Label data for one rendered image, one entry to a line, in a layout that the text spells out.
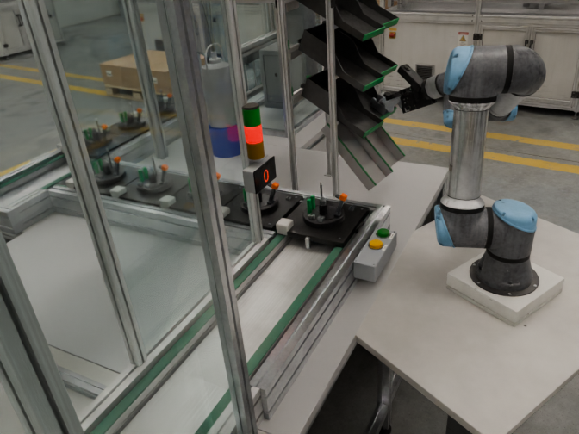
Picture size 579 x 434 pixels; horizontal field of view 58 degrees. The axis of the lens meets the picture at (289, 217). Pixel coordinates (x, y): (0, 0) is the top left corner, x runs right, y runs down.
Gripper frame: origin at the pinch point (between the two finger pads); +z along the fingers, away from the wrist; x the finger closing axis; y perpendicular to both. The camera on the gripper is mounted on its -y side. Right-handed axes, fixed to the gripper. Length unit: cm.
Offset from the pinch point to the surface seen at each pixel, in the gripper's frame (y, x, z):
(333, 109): -1.7, -27.0, 0.7
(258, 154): 5, -66, -4
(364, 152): 16.5, -10.6, 8.0
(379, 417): 114, -36, 17
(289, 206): 25, -43, 20
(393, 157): 22.4, 5.6, 8.8
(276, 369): 53, -98, -26
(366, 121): 5.8, -13.5, -0.1
